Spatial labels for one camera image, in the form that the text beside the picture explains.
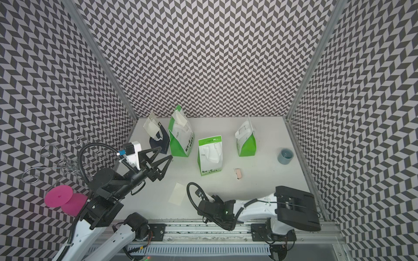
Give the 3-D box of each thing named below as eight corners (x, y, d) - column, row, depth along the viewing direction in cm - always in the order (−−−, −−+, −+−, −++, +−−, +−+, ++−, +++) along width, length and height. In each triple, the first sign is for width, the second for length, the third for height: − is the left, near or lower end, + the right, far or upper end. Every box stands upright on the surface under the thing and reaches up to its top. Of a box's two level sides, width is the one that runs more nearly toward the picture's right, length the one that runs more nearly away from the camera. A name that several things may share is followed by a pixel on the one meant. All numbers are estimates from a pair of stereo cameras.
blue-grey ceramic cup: (279, 165, 97) (283, 159, 92) (276, 154, 102) (279, 148, 97) (291, 165, 97) (295, 159, 92) (288, 154, 102) (291, 148, 97)
